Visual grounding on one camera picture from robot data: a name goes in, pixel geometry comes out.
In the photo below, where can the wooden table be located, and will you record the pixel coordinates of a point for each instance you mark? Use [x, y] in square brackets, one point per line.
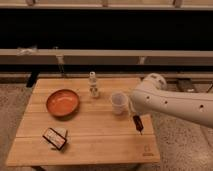
[95, 134]

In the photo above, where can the white ceramic cup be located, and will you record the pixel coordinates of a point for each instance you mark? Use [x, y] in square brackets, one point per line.
[119, 101]

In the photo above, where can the dark rectangular box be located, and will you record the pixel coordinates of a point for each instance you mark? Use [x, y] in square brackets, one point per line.
[54, 138]

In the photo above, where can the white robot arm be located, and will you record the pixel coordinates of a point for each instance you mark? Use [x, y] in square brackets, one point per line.
[152, 94]

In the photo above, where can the dark red pepper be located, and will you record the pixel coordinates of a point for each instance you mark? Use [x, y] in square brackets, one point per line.
[138, 123]

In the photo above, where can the small clear bottle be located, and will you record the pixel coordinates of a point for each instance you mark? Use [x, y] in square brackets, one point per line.
[93, 85]

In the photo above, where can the white sponge block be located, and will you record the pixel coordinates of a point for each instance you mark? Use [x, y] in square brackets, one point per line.
[61, 131]

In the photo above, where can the orange bowl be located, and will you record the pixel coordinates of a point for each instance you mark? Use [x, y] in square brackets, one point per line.
[62, 103]

